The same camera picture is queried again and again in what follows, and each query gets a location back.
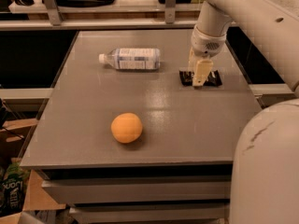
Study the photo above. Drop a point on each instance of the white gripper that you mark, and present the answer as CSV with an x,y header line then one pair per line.
x,y
206,45

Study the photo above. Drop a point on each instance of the black rxbar chocolate bar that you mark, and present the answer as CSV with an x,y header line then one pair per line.
x,y
213,78

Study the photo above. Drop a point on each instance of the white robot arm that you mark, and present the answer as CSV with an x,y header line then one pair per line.
x,y
265,176

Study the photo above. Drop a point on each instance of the clear plastic water bottle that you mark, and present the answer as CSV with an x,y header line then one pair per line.
x,y
132,59

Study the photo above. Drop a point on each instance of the orange fruit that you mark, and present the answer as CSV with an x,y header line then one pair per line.
x,y
126,128

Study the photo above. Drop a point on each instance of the lower grey drawer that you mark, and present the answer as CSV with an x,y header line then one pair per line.
x,y
120,214

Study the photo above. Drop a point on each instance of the grey drawer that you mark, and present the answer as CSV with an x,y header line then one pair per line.
x,y
135,190
120,214

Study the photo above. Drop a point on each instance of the upper grey drawer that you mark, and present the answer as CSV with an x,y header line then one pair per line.
x,y
135,190

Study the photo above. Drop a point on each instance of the brown cardboard box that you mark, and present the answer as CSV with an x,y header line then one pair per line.
x,y
38,207

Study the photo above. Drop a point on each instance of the green snack bag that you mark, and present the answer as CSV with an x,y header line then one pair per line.
x,y
13,189

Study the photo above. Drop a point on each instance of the metal shelf rail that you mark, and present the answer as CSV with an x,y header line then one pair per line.
x,y
48,15

